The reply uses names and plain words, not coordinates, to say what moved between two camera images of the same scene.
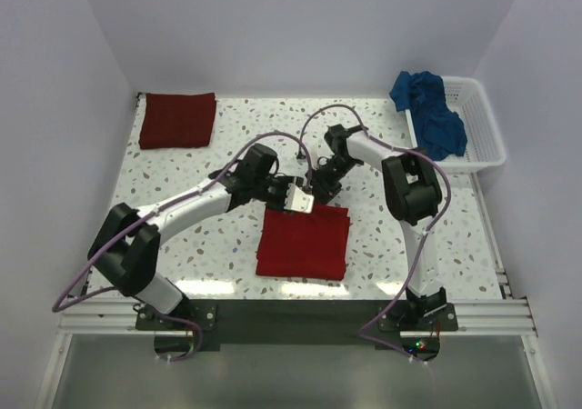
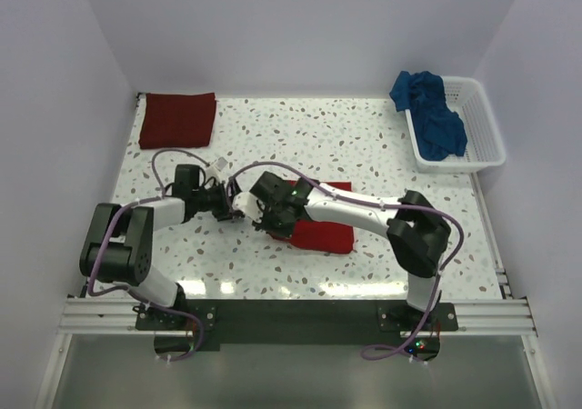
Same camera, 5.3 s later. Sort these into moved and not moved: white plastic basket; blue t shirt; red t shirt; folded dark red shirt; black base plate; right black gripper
Moved: right black gripper; red t shirt
Not moved: folded dark red shirt; white plastic basket; blue t shirt; black base plate
